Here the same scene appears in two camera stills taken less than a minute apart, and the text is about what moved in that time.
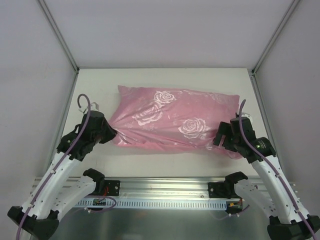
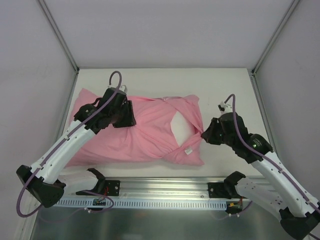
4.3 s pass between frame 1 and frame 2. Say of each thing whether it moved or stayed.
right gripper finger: moved
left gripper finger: moved
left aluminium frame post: stayed
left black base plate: stayed
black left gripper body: moved
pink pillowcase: moved
